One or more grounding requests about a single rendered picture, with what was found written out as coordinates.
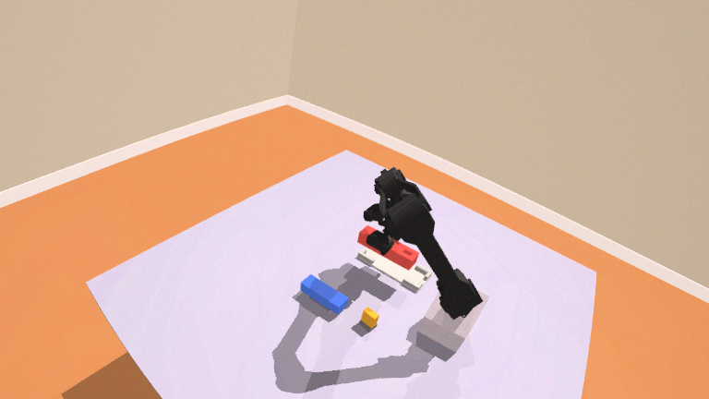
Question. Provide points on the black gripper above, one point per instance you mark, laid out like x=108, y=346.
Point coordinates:
x=383, y=241

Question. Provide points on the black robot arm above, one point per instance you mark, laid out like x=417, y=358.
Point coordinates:
x=408, y=214

